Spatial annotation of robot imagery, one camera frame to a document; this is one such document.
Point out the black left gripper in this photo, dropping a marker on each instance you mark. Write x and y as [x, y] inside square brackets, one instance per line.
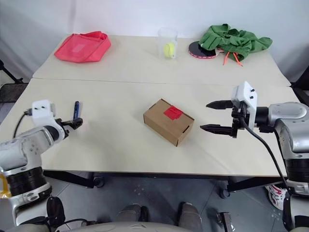
[65, 126]

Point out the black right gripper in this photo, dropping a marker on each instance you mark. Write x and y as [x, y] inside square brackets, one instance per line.
[237, 114]

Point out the blue marker pen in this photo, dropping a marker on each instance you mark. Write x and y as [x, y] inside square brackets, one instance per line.
[76, 108]

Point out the brown cardboard box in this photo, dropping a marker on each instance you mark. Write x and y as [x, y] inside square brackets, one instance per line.
[164, 128]

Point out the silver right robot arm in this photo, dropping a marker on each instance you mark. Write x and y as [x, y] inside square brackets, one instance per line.
[289, 116]

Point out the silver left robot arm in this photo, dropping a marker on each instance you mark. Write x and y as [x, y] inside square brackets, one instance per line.
[21, 149]

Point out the red tape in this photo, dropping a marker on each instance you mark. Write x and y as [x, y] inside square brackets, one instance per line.
[172, 112]

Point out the black caster wheel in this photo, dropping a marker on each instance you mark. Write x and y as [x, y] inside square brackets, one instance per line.
[99, 181]
[224, 192]

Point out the black red table tennis paddle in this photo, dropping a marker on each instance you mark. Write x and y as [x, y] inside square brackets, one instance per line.
[198, 52]

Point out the black floor mat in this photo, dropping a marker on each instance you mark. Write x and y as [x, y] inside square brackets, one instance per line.
[10, 93]

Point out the red mesh bag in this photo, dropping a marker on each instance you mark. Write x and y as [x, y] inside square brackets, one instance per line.
[82, 48]

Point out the green cloth garment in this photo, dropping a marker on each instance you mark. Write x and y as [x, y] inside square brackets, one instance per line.
[231, 39]

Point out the yellow tennis ball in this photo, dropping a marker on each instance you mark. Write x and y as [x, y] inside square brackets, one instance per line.
[169, 50]

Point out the black tripod leg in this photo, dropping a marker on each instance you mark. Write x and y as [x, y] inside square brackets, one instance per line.
[9, 75]

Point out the clear plastic cup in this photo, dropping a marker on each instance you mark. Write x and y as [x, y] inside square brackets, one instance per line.
[161, 38]

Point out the white red sneaker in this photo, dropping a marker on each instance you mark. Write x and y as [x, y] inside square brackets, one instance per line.
[276, 194]

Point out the dark grey rounded shape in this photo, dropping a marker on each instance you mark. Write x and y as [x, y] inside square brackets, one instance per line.
[190, 215]
[129, 212]

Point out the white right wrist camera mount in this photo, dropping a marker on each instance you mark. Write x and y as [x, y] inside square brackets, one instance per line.
[245, 93]

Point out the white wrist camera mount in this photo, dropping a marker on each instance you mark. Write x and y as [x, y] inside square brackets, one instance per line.
[245, 93]
[42, 112]

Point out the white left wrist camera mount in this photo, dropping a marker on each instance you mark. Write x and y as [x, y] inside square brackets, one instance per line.
[42, 112]

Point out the black table frame bar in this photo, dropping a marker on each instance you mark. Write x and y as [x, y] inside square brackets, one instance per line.
[70, 178]
[253, 184]

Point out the black metal bracket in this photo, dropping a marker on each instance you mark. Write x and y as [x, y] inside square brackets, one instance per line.
[224, 221]

